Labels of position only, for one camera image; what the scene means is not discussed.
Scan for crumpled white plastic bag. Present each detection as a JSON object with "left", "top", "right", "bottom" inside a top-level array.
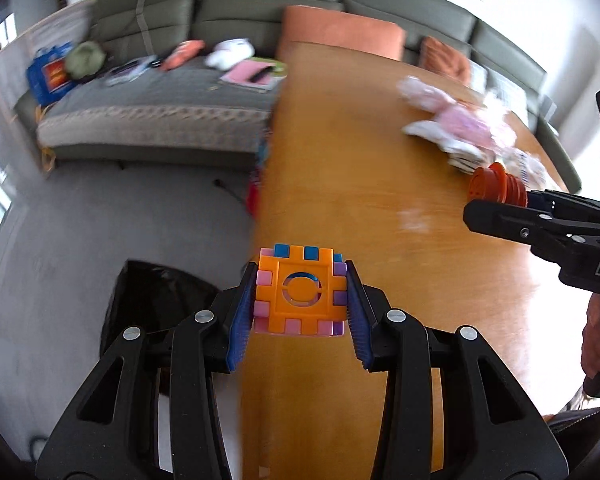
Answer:
[{"left": 397, "top": 76, "right": 518, "bottom": 161}]

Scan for large orange cushion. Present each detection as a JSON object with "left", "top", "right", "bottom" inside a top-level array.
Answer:
[{"left": 276, "top": 5, "right": 406, "bottom": 61}]

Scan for clear plastic packet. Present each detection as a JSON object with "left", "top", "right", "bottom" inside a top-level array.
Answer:
[{"left": 102, "top": 57, "right": 153, "bottom": 86}]

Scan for crumpled white paper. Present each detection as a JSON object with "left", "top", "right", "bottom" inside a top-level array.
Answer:
[{"left": 505, "top": 149, "right": 551, "bottom": 192}]

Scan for white plush toy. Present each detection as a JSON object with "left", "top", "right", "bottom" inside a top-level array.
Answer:
[{"left": 205, "top": 38, "right": 257, "bottom": 70}]

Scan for red plastic object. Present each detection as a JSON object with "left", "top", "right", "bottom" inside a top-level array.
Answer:
[{"left": 246, "top": 180, "right": 263, "bottom": 218}]

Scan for grey sofa cover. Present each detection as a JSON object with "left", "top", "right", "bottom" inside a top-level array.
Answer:
[{"left": 36, "top": 55, "right": 281, "bottom": 153}]

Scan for colourful plastic puzzle cube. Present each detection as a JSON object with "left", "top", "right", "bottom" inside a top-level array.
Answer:
[{"left": 252, "top": 244, "right": 350, "bottom": 337}]

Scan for orange ribbed plastic toy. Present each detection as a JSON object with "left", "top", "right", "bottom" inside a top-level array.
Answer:
[{"left": 469, "top": 162, "right": 529, "bottom": 207}]

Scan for orange plush fish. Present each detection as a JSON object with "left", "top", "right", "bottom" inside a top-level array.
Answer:
[{"left": 160, "top": 40, "right": 206, "bottom": 72}]

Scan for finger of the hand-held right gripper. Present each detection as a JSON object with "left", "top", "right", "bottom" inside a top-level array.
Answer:
[
  {"left": 527, "top": 188, "right": 600, "bottom": 226},
  {"left": 463, "top": 198, "right": 600, "bottom": 267}
]

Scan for grey-green sofa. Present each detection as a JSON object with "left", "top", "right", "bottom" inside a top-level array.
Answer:
[{"left": 30, "top": 0, "right": 583, "bottom": 193}]

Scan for small orange cushion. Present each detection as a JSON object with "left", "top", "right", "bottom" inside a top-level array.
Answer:
[{"left": 420, "top": 36, "right": 473, "bottom": 86}]

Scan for green hat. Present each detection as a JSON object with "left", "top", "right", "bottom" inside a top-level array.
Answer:
[{"left": 64, "top": 41, "right": 106, "bottom": 81}]

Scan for pink book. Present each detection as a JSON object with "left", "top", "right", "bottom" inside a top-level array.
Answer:
[{"left": 220, "top": 58, "right": 287, "bottom": 92}]

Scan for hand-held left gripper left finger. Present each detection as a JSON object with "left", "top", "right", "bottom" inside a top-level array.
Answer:
[{"left": 37, "top": 260, "right": 261, "bottom": 480}]

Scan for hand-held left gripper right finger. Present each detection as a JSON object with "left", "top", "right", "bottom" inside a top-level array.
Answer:
[{"left": 344, "top": 260, "right": 568, "bottom": 480}]

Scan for white checked cushion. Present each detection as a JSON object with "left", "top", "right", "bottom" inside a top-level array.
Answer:
[{"left": 467, "top": 60, "right": 526, "bottom": 116}]

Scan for blue shopping bag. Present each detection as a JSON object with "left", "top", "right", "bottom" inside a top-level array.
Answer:
[{"left": 26, "top": 42, "right": 78, "bottom": 106}]

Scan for person's right hand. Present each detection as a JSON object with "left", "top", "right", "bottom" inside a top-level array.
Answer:
[{"left": 581, "top": 297, "right": 600, "bottom": 378}]

